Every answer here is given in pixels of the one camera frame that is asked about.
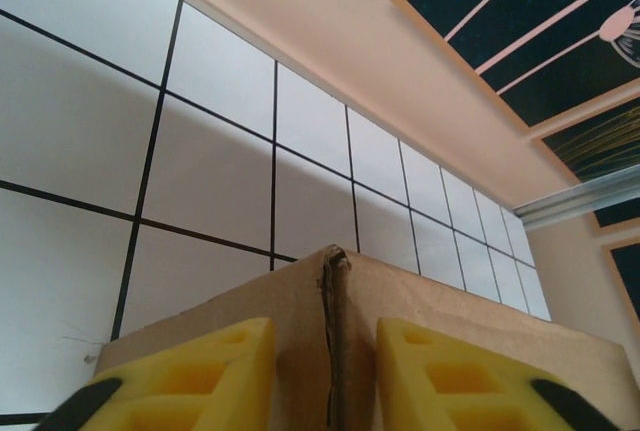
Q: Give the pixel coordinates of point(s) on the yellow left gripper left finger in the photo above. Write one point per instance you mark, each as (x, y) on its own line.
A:
(240, 351)

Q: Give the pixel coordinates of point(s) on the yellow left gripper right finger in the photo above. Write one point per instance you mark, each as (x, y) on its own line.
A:
(400, 366)

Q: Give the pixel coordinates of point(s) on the brown cardboard box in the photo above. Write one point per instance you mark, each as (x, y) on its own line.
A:
(450, 311)

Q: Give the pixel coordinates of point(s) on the aluminium frame post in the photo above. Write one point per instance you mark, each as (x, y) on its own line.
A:
(575, 201)

